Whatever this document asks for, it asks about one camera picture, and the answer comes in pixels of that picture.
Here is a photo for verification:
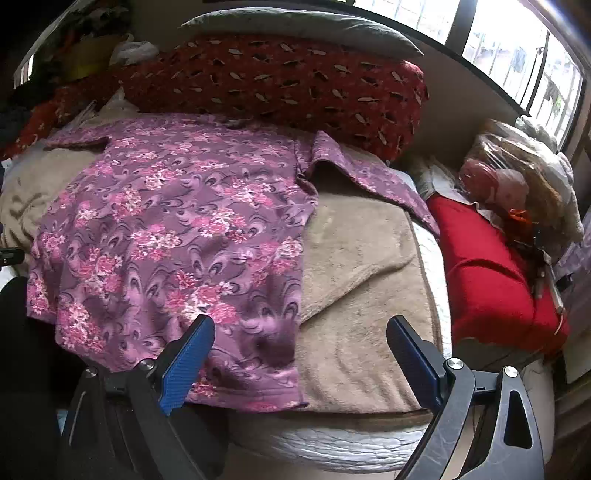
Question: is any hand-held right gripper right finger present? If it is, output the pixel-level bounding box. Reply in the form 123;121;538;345
386;316;546;480

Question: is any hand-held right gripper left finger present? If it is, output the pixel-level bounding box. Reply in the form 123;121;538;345
58;315;229;480

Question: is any purple floral shirt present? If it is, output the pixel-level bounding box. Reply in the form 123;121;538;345
25;112;441;412

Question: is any pile of dark clothes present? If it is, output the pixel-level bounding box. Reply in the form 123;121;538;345
0;0;134;121

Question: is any beige fleece blanket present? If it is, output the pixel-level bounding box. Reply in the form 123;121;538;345
0;99;446;416

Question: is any red cushion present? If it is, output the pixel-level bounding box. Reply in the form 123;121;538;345
427;194;571;356

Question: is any white quilted mattress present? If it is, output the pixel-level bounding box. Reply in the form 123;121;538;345
226;222;453;462

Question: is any clear bag of stuffed toys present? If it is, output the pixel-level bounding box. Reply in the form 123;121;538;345
457;120;566;250

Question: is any yellow bag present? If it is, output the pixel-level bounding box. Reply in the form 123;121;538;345
62;34;123;81

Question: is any white plastic bag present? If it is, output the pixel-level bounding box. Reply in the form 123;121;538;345
108;41;160;65

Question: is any red patterned pillow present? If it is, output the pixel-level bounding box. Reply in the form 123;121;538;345
0;34;430;162

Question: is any barred window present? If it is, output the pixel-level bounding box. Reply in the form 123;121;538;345
342;0;585;153

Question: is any grey pillow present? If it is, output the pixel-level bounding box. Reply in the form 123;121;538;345
178;8;426;58

